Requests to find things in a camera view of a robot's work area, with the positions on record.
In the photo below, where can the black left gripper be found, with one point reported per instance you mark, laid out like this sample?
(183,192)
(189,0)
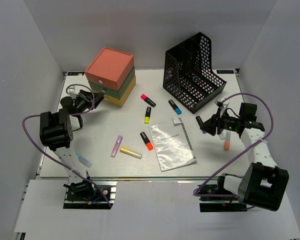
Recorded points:
(88,95)

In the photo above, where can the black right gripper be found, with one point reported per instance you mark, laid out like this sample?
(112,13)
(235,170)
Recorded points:
(210,125)

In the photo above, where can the pastel purple highlighter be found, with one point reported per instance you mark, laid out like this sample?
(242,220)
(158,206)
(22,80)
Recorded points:
(116,146)

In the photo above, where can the pastel yellow highlighter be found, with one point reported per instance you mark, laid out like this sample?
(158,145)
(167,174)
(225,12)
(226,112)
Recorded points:
(130,152)

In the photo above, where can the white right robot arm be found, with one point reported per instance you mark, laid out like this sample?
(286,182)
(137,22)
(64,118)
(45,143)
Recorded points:
(263,185)

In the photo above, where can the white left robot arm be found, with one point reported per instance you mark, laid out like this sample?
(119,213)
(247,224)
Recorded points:
(57,130)

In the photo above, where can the yellow bottom drawer box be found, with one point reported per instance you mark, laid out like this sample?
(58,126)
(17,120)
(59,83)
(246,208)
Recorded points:
(124,94)

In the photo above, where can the pastel orange highlighter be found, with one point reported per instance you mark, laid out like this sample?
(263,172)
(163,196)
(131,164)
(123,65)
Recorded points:
(227,140)

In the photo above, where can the blue cap black highlighter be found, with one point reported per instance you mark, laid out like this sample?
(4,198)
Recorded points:
(174,107)

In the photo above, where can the pink top drawer box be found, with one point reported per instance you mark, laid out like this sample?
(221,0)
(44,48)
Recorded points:
(110,68)

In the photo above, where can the Canon safety instructions booklet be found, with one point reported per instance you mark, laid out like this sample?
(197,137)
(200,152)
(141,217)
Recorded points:
(172,144)

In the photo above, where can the pink cap black highlighter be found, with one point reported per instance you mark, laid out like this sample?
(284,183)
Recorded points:
(147,100)

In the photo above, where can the black mesh file organizer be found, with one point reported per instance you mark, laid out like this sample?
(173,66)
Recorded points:
(188,73)

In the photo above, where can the yellow cap black highlighter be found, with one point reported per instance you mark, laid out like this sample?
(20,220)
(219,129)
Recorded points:
(147,115)

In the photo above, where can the orange cap black highlighter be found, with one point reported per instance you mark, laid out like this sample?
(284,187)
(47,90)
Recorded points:
(146,141)

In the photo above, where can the pastel blue highlighter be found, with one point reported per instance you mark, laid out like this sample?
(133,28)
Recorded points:
(83,160)

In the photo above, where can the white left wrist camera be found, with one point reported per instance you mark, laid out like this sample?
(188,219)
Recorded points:
(72,94)

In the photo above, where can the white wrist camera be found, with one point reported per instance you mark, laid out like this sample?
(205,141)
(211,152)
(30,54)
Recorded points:
(221,102)
(72,94)

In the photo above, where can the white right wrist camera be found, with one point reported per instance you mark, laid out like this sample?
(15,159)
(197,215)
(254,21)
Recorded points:
(221,102)

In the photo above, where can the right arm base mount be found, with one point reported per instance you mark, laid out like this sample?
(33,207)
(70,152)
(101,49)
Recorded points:
(214,204)

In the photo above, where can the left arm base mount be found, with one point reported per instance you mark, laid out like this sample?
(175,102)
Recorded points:
(85,196)

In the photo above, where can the aluminium front rail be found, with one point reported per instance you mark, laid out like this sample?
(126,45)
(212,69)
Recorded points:
(99,179)

